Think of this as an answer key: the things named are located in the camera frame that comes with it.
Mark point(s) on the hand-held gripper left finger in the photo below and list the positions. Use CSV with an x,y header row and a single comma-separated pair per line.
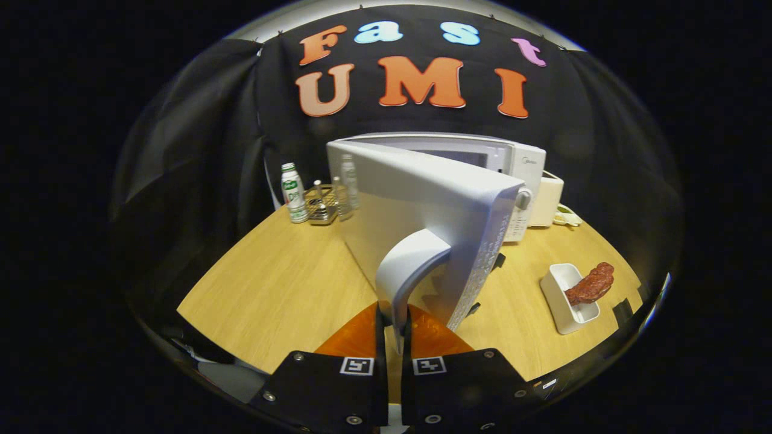
x,y
381,331

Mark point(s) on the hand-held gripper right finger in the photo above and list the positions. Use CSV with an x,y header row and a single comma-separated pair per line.
x,y
407,337

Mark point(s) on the white microwave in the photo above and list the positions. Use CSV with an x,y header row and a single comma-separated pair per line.
x,y
422,199

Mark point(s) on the reddish brown meat piece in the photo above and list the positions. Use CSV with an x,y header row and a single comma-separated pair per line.
x,y
591,283

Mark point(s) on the white rectangular dish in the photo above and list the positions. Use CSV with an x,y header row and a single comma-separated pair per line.
x,y
558,295

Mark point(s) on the white green drink bottle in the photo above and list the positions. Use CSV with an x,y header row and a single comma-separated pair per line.
x,y
294,196

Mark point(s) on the cream toaster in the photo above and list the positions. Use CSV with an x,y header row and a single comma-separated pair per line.
x,y
546,199

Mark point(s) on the white divided bean dish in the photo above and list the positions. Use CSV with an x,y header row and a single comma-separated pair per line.
x,y
568,217

